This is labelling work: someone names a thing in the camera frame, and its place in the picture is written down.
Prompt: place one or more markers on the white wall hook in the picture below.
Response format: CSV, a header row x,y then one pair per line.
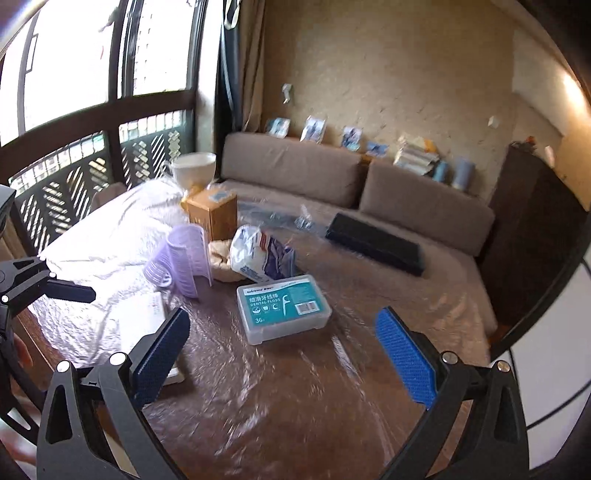
x,y
287,93

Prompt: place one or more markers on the brown cardboard box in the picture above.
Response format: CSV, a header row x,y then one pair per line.
x,y
212,214

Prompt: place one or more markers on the black flat case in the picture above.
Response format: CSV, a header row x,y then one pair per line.
x,y
376,242

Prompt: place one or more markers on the blue photo card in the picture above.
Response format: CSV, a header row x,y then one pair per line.
x,y
278,127
352,138
377,148
313,129

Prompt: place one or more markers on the brown sofa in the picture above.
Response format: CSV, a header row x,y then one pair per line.
x,y
452,286

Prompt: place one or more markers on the white and blue packet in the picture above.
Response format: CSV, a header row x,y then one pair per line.
x,y
258,254

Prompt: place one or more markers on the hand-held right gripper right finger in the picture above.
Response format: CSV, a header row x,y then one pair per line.
x,y
406,355

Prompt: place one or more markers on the stack of books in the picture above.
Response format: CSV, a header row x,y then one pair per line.
x,y
415,157

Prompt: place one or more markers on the yellow plastic cup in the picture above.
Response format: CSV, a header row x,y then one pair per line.
x,y
221,263

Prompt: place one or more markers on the white flat box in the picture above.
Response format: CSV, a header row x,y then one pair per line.
x,y
143,323

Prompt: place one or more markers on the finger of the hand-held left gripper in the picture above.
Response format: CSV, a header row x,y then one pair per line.
x,y
69,292
21,383

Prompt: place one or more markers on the beige curtain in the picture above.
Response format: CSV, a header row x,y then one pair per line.
x,y
251,69

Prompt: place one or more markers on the purple hair roller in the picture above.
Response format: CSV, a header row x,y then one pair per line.
x,y
189,263
156,272

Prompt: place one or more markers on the brown sofa back cushion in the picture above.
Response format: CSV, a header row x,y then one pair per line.
x,y
425,207
291,166

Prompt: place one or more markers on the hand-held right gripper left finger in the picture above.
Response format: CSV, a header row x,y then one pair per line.
x,y
159,360

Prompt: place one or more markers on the light blue roll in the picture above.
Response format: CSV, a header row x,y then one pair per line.
x,y
464,173
442,171

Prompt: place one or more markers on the dark window frame with railing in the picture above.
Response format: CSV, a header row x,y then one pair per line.
x,y
115,115

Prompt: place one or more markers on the wooden table with plastic cover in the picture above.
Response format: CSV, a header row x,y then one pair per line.
x,y
277,415

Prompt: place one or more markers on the white wall switch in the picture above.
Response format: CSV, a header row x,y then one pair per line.
x,y
494,122

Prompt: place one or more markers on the teal object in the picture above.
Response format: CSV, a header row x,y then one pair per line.
x,y
284,307

